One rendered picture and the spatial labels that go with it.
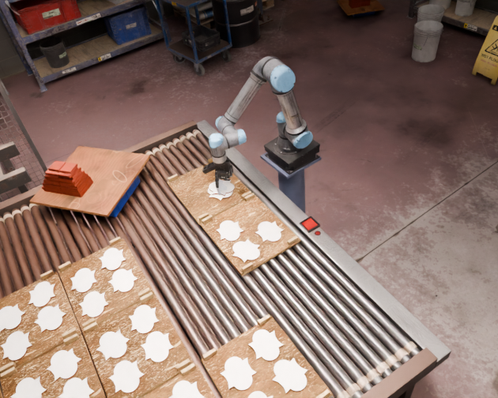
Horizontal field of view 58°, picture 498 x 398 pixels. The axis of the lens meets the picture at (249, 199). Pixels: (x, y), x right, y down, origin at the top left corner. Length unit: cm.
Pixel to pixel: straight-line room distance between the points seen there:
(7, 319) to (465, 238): 297
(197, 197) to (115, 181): 47
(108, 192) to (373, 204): 212
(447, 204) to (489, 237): 41
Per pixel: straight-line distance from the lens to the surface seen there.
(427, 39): 557
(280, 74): 224
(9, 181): 307
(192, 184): 264
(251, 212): 242
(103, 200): 257
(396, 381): 191
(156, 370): 200
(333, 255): 224
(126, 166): 274
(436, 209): 383
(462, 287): 340
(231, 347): 197
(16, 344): 231
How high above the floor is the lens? 267
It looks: 44 degrees down
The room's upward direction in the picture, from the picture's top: 8 degrees counter-clockwise
